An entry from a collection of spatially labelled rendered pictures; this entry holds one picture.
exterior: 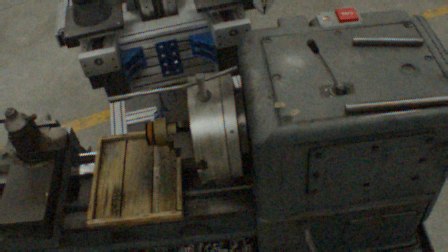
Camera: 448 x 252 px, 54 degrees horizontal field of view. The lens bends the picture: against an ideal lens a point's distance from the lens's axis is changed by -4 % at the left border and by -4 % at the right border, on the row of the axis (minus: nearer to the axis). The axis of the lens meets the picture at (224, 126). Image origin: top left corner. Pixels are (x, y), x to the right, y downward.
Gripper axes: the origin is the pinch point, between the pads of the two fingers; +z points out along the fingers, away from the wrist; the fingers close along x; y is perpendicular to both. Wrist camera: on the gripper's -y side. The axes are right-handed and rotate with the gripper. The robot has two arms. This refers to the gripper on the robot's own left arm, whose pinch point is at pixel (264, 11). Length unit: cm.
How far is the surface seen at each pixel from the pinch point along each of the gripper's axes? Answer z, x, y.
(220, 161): 27.2, 17.3, -27.0
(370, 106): 10.3, -20.8, -30.2
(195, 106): 15.1, 21.8, -17.1
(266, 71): 12.3, 1.6, -10.4
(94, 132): 138, 98, 97
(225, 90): 14.2, 13.3, -13.5
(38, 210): 41, 75, -26
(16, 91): 139, 164, 150
